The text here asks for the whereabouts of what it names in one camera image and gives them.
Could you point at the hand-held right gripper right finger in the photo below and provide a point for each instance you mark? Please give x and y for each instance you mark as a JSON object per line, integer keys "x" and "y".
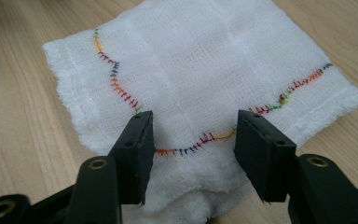
{"x": 265, "y": 158}

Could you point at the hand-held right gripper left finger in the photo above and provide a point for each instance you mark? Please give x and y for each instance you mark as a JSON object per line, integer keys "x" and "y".
{"x": 135, "y": 158}

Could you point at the white gauze cloth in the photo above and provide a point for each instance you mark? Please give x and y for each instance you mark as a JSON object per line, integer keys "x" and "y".
{"x": 199, "y": 77}

